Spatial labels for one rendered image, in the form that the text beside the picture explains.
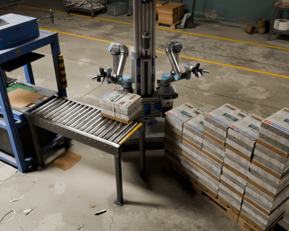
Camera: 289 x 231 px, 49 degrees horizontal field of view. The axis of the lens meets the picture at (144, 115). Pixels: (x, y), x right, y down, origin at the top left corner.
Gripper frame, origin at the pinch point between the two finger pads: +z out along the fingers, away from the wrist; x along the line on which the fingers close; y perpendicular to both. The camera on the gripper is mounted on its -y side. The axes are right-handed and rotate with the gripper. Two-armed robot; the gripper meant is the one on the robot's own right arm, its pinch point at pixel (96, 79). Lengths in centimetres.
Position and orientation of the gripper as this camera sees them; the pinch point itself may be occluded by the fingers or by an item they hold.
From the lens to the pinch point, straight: 350.6
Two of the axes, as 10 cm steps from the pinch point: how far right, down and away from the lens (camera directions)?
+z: -3.3, 5.0, -8.0
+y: -1.2, 8.2, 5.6
